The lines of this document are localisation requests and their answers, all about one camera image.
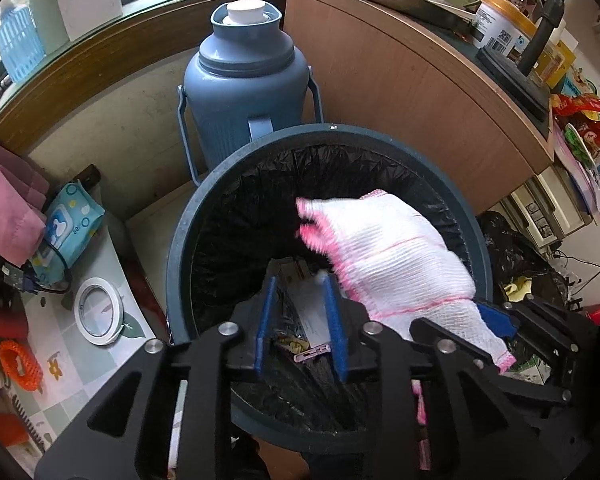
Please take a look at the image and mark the pink plastic bag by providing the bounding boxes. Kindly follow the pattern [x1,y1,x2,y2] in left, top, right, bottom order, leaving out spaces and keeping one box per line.
[555,125,600,222]

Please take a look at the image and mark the yellow peel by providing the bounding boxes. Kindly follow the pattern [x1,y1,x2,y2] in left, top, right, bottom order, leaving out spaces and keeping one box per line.
[502,279,534,302]

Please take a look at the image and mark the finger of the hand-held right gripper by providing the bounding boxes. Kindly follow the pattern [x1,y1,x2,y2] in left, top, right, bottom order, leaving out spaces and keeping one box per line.
[472,356,576,408]
[477,296,600,358]

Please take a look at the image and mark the blue wet wipes pack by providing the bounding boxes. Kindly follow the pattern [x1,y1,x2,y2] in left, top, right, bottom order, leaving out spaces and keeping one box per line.
[30,181,106,286]

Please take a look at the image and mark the yellow packet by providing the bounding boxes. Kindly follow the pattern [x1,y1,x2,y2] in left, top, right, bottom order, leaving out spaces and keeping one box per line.
[535,40,578,88]

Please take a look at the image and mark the metal coil spring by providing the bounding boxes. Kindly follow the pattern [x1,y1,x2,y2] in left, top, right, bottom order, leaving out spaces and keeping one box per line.
[12,394,47,452]

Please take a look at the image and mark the black bin liner bag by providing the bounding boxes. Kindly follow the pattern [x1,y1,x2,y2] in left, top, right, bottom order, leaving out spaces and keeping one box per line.
[190,144,473,433]

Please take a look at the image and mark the black stand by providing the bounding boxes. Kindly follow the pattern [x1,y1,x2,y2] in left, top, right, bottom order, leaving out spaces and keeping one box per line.
[476,0,581,117]

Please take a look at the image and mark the white appliance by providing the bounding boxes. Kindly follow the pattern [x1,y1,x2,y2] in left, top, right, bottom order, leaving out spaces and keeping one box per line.
[500,165,593,248]

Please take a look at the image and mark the blue plastic basket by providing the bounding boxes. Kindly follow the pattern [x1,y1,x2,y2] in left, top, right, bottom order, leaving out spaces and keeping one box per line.
[0,5,46,83]

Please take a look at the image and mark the white tape roll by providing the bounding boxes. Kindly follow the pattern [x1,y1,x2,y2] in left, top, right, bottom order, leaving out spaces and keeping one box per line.
[73,277,127,346]

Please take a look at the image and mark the wooden cabinet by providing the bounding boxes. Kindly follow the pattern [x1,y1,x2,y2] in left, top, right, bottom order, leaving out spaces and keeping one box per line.
[284,0,553,216]

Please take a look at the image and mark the black cable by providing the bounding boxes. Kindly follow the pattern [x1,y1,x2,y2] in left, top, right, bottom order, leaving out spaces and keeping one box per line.
[34,240,74,295]

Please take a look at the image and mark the yellow wrapper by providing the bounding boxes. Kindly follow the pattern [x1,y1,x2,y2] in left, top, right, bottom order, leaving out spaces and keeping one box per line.
[275,335,309,354]

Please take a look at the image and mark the patterned tablecloth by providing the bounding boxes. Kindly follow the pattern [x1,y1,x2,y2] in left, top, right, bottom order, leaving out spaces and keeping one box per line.
[10,210,157,471]

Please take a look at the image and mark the white tub with yellow lid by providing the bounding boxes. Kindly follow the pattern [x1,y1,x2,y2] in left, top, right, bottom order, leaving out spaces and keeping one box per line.
[472,0,538,61]

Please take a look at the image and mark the dark blue trash bin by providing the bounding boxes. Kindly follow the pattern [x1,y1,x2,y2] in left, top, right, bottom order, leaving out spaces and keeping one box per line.
[165,124,494,461]

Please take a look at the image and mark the white plastic container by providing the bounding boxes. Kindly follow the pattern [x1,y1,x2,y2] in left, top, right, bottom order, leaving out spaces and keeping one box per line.
[55,0,126,43]

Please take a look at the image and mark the red snack packets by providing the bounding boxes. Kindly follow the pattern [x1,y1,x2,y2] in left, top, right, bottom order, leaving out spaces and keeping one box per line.
[550,92,600,171]

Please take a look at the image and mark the black garbage bag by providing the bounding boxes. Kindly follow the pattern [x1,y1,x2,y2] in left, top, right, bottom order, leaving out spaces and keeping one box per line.
[477,210,576,311]

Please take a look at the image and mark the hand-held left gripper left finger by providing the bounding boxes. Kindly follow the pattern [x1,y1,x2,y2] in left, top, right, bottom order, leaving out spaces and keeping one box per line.
[34,275,281,480]

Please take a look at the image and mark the small pink plastic piece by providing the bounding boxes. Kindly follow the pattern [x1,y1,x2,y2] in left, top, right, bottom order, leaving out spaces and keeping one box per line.
[294,344,334,364]

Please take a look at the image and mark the orange plastic mesh ring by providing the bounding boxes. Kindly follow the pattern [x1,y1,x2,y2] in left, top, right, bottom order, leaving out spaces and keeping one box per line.
[0,340,45,393]

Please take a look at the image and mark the white cloth with pink edge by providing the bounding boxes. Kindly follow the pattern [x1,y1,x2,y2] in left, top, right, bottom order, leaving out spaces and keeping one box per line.
[296,190,517,426]

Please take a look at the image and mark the pink cloth bag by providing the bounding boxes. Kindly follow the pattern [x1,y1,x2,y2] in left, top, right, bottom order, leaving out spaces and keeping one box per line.
[0,137,51,266]

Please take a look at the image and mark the pale green container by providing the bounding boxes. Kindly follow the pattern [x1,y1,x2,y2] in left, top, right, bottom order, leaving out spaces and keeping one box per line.
[22,0,71,56]

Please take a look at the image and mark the wooden window sill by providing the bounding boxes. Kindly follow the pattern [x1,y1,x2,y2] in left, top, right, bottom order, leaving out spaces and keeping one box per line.
[0,0,288,143]

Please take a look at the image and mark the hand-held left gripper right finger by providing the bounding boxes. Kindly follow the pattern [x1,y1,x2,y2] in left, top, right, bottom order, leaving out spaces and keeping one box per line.
[321,271,572,480]

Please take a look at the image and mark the grey cardboard piece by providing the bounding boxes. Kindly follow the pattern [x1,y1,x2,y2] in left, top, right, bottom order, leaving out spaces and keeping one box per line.
[280,257,337,346]

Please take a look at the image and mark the blue thermos jug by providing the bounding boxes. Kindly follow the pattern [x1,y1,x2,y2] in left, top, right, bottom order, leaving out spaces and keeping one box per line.
[176,1,326,188]

